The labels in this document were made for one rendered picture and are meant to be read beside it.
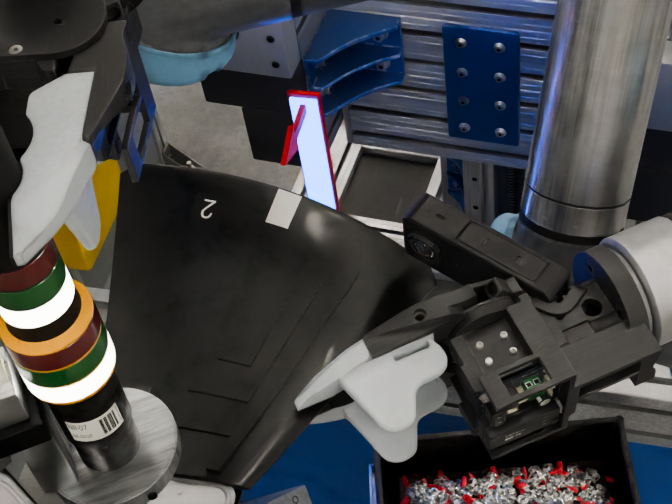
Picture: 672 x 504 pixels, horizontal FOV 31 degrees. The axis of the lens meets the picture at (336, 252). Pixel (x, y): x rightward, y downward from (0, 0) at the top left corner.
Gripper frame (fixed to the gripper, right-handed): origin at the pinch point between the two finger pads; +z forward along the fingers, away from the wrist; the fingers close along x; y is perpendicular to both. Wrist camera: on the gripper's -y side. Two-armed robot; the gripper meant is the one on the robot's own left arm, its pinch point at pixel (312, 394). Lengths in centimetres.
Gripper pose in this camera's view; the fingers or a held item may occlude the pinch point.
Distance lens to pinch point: 75.2
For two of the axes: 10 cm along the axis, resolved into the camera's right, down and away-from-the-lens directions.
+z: -9.1, 3.7, -1.6
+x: 0.7, 5.5, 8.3
